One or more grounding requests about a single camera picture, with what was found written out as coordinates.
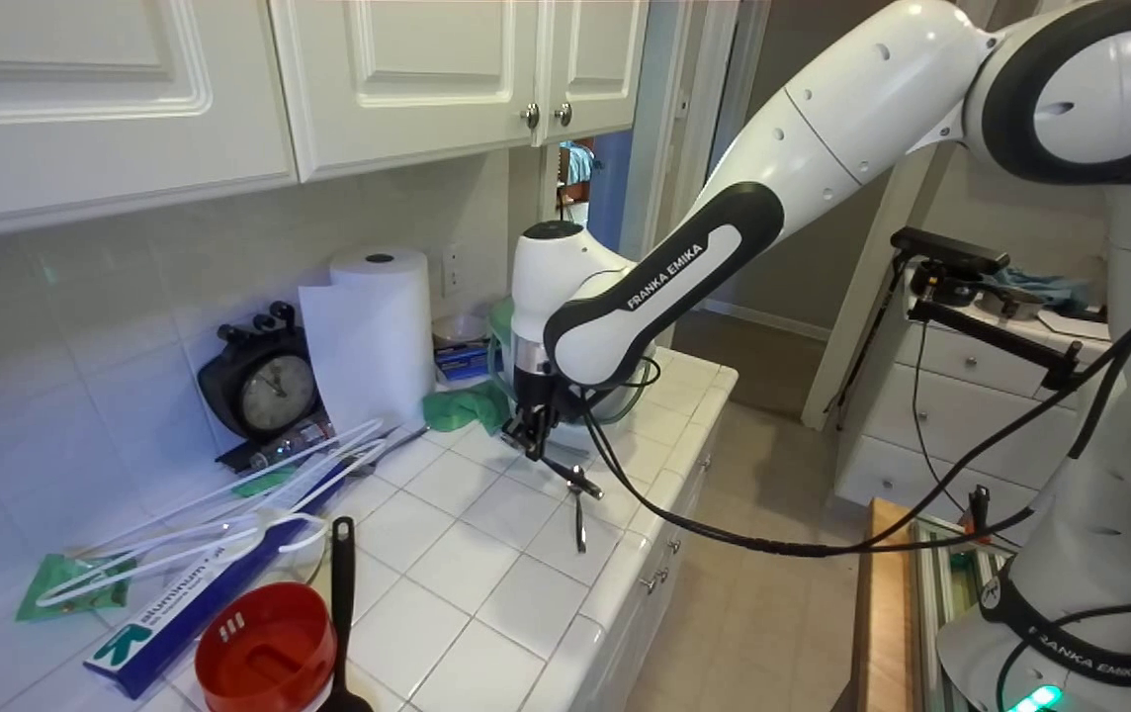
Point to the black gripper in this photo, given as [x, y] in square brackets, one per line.
[547, 398]

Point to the silver fork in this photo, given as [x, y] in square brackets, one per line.
[572, 475]

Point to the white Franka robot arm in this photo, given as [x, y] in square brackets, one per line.
[855, 106]

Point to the white compost bin body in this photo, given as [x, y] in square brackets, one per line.
[638, 400]

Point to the green plastic bag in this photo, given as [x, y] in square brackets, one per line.
[466, 406]

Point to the blue label jar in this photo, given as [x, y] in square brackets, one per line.
[464, 348]

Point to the white paper towel roll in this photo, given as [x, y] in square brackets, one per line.
[372, 342]

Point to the white base cabinet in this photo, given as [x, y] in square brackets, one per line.
[669, 594]

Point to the black ladle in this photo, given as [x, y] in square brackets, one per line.
[340, 578]

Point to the blue hanging object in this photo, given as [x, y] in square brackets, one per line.
[575, 172]

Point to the white plastic hanger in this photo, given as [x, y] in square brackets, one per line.
[238, 537]
[182, 508]

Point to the silver cabinet knob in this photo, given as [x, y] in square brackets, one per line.
[531, 115]
[561, 111]

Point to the red measuring cup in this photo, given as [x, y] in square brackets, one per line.
[261, 653]

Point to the white upper cabinet door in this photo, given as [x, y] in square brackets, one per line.
[91, 91]
[410, 64]
[592, 61]

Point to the wooden board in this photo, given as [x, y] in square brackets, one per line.
[882, 617]

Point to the blue wrap box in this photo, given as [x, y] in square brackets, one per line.
[154, 633]

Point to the green paper sheet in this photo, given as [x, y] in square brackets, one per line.
[55, 587]

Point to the teal cloth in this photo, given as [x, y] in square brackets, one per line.
[1035, 292]

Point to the black camera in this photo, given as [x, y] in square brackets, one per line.
[946, 251]

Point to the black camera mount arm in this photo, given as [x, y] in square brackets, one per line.
[986, 329]

